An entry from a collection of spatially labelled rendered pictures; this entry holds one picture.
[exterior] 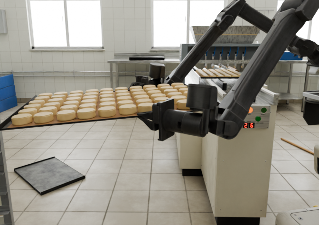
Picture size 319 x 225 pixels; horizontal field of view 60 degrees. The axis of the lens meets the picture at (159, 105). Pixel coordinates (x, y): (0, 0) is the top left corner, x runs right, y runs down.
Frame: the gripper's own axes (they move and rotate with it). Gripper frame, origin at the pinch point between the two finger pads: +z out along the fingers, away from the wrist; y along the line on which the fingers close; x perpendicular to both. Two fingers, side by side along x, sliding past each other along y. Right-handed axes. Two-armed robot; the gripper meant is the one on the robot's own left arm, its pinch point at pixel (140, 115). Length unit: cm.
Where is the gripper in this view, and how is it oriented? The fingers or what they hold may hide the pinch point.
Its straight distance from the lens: 77.4
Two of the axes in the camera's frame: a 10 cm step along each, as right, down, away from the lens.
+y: 0.3, 9.7, 2.3
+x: 5.6, -2.0, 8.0
